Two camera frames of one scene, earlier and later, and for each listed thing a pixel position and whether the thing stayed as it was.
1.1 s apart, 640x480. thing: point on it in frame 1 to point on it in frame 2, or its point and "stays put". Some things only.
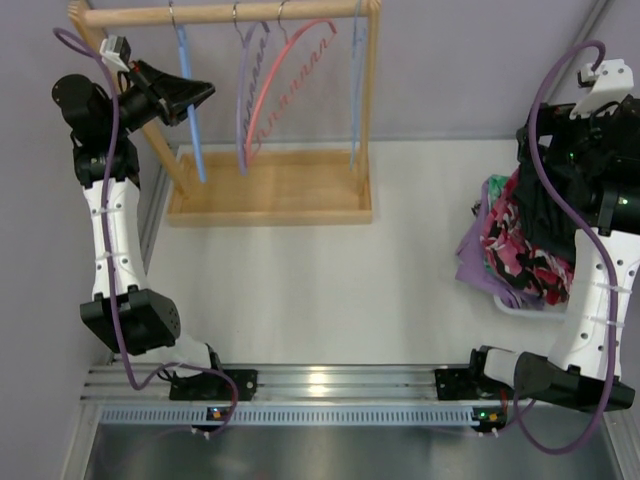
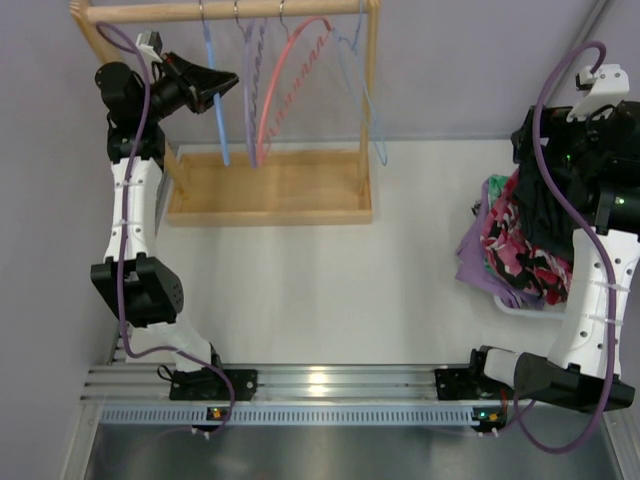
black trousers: (571, 188) stays put
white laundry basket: (555, 310) stays put
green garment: (496, 184) stays put
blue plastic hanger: (191, 107) to (223, 134)
